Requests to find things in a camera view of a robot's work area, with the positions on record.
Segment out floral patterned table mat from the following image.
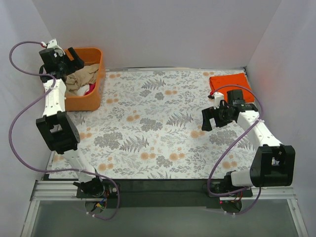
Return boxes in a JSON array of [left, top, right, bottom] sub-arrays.
[[49, 69, 277, 180]]

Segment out aluminium frame rail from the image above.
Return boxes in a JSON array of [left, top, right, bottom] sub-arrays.
[[31, 181, 297, 200]]

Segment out folded orange t-shirt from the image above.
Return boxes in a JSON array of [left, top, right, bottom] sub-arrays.
[[209, 73, 255, 102]]

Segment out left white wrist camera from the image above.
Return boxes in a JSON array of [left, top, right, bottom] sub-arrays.
[[40, 39, 65, 57]]

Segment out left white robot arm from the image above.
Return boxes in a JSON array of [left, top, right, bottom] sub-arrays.
[[36, 46, 105, 198]]

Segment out magenta t-shirt in basket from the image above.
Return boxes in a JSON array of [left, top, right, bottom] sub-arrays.
[[85, 84, 96, 95]]

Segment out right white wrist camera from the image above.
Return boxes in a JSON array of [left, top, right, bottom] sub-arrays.
[[208, 92, 228, 110]]

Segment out orange plastic basket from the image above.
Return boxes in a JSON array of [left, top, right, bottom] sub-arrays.
[[65, 47, 105, 112]]

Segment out beige t-shirt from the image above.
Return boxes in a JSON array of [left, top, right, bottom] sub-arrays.
[[66, 64, 99, 96]]

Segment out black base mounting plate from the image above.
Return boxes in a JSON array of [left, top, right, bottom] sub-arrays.
[[75, 178, 254, 209]]

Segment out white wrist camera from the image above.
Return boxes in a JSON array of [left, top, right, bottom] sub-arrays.
[[40, 39, 65, 57], [208, 92, 228, 110]]

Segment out white t-shirt in basket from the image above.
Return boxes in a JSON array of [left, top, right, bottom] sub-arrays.
[[77, 84, 90, 96]]

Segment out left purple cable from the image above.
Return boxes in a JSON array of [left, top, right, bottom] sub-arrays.
[[8, 41, 122, 221]]

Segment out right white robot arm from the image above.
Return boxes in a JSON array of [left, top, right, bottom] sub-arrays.
[[202, 86, 296, 197]]

